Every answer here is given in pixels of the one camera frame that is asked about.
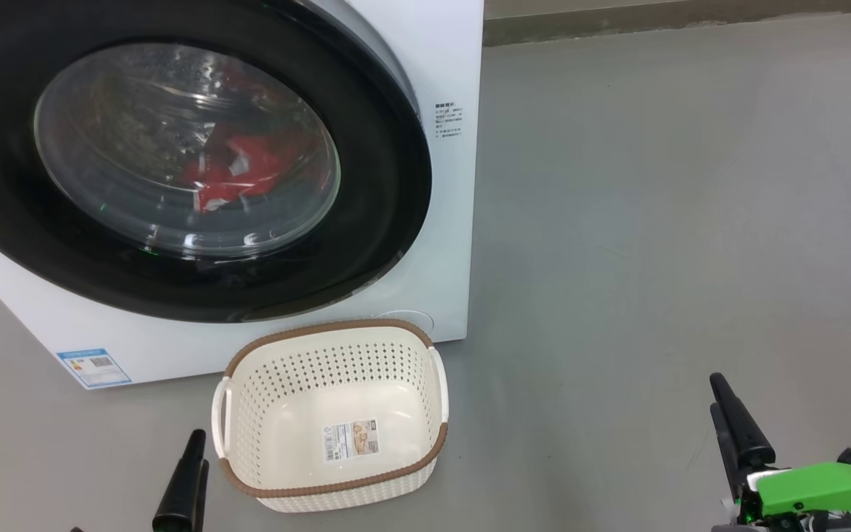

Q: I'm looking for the blue energy label sticker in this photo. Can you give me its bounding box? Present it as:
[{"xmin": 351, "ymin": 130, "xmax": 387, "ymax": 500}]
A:
[{"xmin": 56, "ymin": 347, "xmax": 133, "ymax": 390}]

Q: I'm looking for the black round washer door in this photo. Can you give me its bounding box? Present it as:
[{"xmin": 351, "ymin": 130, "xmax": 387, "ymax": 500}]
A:
[{"xmin": 0, "ymin": 0, "xmax": 434, "ymax": 324}]

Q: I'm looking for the red cloth garment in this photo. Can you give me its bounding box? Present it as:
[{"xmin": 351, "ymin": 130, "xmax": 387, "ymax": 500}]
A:
[{"xmin": 178, "ymin": 63, "xmax": 330, "ymax": 214}]

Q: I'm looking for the round white filter cap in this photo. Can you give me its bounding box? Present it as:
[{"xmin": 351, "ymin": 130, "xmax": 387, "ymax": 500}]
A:
[{"xmin": 374, "ymin": 310, "xmax": 435, "ymax": 348}]

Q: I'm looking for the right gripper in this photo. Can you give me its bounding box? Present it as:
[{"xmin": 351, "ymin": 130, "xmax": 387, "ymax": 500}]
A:
[{"xmin": 710, "ymin": 373, "xmax": 851, "ymax": 532}]

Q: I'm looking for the printed product label sticker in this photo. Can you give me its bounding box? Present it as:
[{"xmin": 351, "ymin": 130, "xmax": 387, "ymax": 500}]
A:
[{"xmin": 322, "ymin": 418, "xmax": 382, "ymax": 465}]

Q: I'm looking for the white front-load washing machine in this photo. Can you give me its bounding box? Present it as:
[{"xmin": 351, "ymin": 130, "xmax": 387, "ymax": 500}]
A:
[{"xmin": 0, "ymin": 0, "xmax": 485, "ymax": 390}]

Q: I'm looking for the cream basket with brown rim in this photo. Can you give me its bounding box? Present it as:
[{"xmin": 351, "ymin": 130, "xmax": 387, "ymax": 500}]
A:
[{"xmin": 211, "ymin": 319, "xmax": 449, "ymax": 514}]

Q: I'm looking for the printed Chinese instruction label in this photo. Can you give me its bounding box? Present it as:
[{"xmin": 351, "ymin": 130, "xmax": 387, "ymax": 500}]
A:
[{"xmin": 434, "ymin": 102, "xmax": 465, "ymax": 141}]

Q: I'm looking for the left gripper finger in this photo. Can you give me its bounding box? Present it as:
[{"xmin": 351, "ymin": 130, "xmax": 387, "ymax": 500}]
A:
[
  {"xmin": 191, "ymin": 458, "xmax": 210, "ymax": 532},
  {"xmin": 152, "ymin": 429, "xmax": 207, "ymax": 532}
]

